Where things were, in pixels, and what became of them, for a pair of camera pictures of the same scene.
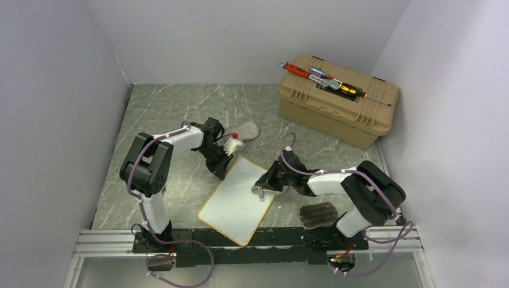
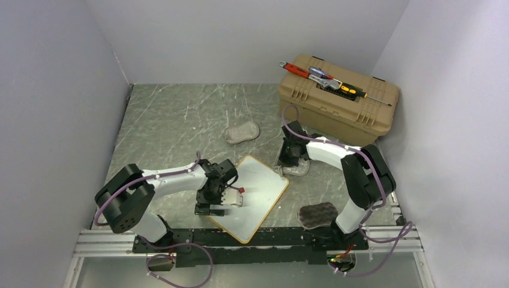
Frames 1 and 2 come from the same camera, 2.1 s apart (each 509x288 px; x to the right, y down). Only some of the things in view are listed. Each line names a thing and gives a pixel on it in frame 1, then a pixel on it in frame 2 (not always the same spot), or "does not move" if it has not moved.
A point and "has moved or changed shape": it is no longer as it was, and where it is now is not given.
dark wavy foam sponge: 313,215 does not move
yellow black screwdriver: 347,88 does not move
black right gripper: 268,182 -> 283,159
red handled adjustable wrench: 322,82 does not move
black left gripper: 219,169 -> 203,206
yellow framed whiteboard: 234,209 has moved or changed shape
